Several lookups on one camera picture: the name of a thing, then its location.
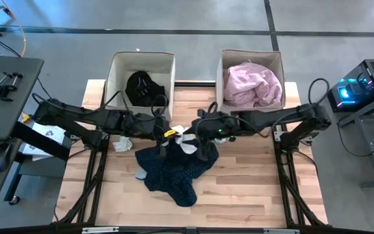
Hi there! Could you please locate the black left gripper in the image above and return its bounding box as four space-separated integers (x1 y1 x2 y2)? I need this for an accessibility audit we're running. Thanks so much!
121 112 172 159

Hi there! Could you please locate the silver metal bracket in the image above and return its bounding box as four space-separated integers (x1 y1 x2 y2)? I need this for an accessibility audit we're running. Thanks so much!
263 228 301 234
81 226 119 234

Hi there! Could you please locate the plain white cloth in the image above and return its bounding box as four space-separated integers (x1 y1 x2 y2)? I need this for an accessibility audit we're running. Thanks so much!
112 135 133 153

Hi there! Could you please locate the navy dotted garment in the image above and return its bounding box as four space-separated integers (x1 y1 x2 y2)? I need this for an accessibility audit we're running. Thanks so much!
134 136 220 208

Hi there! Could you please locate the black knit sweater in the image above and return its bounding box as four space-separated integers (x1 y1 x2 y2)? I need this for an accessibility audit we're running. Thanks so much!
125 70 169 108

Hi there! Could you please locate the black computer mouse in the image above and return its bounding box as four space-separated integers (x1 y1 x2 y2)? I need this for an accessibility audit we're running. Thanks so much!
0 142 12 172

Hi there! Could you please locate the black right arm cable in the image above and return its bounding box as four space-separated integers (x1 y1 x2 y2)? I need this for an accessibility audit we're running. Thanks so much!
308 77 331 105

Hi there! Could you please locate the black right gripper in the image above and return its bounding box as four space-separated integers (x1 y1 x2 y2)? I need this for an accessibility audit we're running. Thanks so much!
192 110 240 162

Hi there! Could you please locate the black computer cable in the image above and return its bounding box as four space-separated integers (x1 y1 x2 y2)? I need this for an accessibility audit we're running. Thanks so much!
337 118 374 158

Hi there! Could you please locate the pink linen button shirt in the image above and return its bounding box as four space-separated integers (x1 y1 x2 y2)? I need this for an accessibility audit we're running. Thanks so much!
222 61 284 109

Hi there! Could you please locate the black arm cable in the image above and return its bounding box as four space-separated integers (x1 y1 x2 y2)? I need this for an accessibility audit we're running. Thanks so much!
308 77 331 105
102 90 170 123

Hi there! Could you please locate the black floor cable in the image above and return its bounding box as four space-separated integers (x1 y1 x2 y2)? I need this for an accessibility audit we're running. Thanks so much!
36 77 54 99

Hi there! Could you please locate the black clamp holder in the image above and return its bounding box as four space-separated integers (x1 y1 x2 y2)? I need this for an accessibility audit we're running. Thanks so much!
0 71 24 103

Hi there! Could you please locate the white cardboard box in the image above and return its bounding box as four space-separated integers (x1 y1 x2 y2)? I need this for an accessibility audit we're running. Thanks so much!
21 120 67 163

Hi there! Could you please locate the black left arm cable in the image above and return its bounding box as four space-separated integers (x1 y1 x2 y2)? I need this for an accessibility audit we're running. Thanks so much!
102 90 170 123

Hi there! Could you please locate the black desk leg frame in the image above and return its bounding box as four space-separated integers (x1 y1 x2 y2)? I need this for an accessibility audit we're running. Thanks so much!
3 122 73 206

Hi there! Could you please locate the short black rail bar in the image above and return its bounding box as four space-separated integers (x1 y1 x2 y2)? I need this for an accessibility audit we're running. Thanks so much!
173 80 217 88

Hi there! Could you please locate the beige fabric storage bin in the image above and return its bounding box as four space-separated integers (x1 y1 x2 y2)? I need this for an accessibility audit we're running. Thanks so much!
104 51 177 122
215 49 287 115

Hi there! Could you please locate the orange cable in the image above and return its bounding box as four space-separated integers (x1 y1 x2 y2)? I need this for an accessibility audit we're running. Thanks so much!
1 0 27 58

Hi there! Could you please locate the white striped garment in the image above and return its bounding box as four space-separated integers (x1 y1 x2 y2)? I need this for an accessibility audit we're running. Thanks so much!
162 125 201 155

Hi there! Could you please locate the black table edge rail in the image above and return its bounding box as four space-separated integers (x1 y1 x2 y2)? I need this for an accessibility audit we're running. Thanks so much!
0 223 374 234

